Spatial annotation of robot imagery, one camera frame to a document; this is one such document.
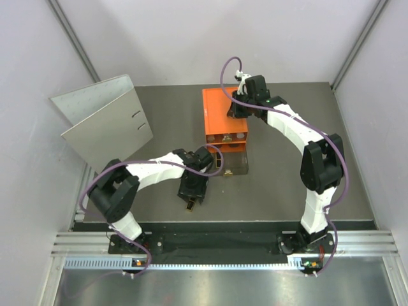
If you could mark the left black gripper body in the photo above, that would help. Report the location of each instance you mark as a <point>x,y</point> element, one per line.
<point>194,187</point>

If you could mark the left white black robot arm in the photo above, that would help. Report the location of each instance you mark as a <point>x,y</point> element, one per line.
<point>115,189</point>

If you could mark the slotted grey cable duct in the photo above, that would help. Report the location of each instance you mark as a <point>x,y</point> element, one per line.
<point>76,263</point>

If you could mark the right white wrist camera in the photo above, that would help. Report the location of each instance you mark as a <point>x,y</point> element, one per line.
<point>241,77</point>

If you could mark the clear acrylic drawer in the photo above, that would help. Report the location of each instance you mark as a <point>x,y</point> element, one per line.
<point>227,138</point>

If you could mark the orange drawer box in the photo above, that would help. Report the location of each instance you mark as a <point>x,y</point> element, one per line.
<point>215,107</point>

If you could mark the grey metal panel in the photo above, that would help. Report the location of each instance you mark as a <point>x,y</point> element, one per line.
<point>108,121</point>

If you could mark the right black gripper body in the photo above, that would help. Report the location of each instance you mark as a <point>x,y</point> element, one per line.
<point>240,110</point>

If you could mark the aluminium frame rail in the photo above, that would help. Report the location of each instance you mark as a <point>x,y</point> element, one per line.
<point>359,243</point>

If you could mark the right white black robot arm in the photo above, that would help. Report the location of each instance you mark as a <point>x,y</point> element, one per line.
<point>323,164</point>

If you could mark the gold black compact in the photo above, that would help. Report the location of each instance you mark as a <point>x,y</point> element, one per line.
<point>218,160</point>
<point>190,204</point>

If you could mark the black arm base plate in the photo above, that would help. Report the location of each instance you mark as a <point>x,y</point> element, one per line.
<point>192,245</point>

